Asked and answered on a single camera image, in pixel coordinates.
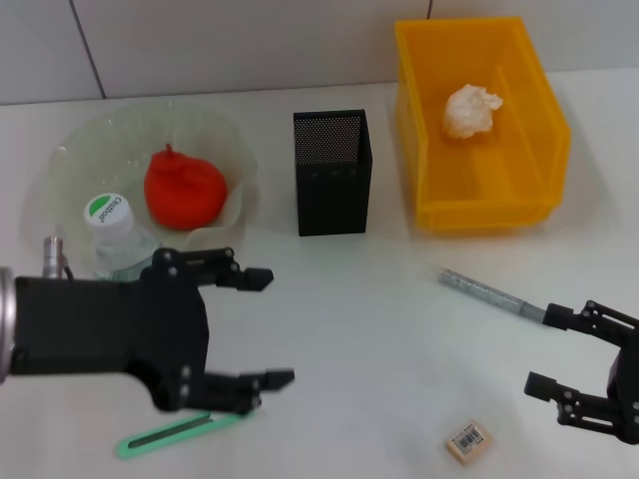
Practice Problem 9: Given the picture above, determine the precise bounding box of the clear green-label water bottle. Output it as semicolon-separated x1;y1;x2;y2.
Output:
82;193;166;280

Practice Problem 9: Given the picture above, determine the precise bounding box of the grey glitter pen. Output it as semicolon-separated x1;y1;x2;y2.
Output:
437;267;550;325

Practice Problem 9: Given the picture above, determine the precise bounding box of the grey left gripper cable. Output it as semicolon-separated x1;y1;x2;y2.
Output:
42;234;76;280

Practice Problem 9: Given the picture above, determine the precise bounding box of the white paper ball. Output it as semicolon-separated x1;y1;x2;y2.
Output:
442;83;504;141

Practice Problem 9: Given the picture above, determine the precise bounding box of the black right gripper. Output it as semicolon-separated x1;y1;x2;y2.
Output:
523;298;639;445

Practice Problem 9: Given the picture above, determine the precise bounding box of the mint green utility knife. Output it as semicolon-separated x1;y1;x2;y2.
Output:
115;406;264;460

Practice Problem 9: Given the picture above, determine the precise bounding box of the black mesh pen holder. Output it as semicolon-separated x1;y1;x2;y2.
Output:
293;109;374;237

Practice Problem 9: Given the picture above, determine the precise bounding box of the yellow plastic storage bin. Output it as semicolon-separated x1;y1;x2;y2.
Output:
393;16;572;232

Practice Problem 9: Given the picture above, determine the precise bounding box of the wavy clear glass fruit plate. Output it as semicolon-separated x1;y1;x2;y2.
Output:
47;102;260;274

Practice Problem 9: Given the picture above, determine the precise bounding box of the orange-red toy orange fruit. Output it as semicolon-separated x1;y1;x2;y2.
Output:
143;143;230;232

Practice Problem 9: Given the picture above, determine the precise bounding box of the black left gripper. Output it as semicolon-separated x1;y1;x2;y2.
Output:
10;245;297;415

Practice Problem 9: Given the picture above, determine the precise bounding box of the beige eraser with barcode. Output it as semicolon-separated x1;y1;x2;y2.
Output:
443;418;493;468

